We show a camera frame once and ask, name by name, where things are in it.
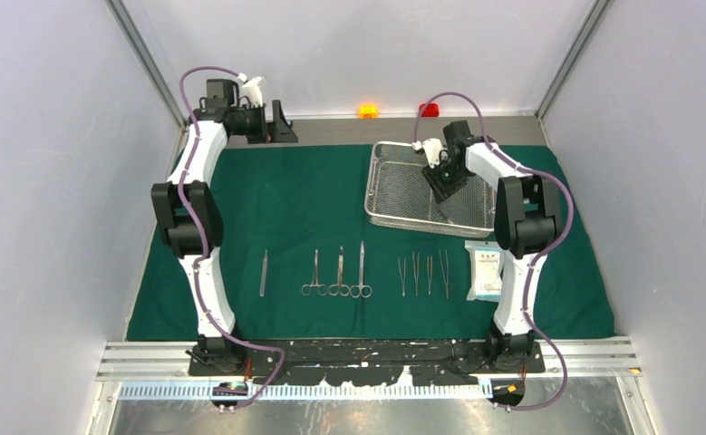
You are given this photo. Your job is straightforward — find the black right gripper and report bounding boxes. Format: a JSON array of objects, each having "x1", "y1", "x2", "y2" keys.
[{"x1": 421, "y1": 156, "x2": 468, "y2": 204}]

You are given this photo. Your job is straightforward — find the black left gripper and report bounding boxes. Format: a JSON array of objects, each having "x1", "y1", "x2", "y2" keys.
[{"x1": 233, "y1": 101, "x2": 298, "y2": 145}]

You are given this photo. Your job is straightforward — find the metal mesh instrument tray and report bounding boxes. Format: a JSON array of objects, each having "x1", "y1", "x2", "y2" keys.
[{"x1": 364, "y1": 141, "x2": 495, "y2": 238}]

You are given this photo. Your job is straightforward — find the steel needle holder clamp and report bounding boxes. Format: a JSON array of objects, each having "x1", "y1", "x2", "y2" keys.
[{"x1": 426, "y1": 255, "x2": 434, "y2": 295}]

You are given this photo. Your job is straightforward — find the white sterile packet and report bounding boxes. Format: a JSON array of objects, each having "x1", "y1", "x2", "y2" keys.
[{"x1": 465, "y1": 240, "x2": 502, "y2": 303}]

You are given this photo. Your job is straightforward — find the long steel probe rod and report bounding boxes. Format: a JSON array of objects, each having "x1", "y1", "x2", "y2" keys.
[{"x1": 258, "y1": 249, "x2": 269, "y2": 297}]

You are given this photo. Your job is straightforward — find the steel surgical forceps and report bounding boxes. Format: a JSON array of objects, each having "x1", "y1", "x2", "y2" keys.
[{"x1": 397, "y1": 258, "x2": 407, "y2": 297}]

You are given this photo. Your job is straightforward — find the steel ring-handled scissors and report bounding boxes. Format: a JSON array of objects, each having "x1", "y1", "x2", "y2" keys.
[{"x1": 350, "y1": 241, "x2": 372, "y2": 299}]

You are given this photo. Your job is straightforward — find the steel ring-handled hemostat clamp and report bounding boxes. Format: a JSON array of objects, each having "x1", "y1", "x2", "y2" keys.
[{"x1": 300, "y1": 249, "x2": 328, "y2": 296}]

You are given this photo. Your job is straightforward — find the small steel scissors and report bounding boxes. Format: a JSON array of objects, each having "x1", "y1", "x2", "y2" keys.
[{"x1": 328, "y1": 246, "x2": 351, "y2": 296}]

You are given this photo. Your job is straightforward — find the steel scalpel handle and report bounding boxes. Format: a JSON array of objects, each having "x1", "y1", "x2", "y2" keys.
[{"x1": 436, "y1": 193, "x2": 464, "y2": 225}]

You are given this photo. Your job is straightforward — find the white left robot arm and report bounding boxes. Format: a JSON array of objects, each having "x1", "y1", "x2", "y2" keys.
[{"x1": 150, "y1": 74, "x2": 298, "y2": 375}]

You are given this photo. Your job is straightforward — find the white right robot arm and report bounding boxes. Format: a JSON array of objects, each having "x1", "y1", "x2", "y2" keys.
[{"x1": 411, "y1": 121, "x2": 566, "y2": 372}]

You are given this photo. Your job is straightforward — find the red toy block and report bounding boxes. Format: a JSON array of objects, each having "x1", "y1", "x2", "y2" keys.
[{"x1": 418, "y1": 102, "x2": 440, "y2": 118}]

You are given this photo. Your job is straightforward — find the yellow toy block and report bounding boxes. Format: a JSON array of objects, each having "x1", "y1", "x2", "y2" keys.
[{"x1": 357, "y1": 104, "x2": 379, "y2": 119}]

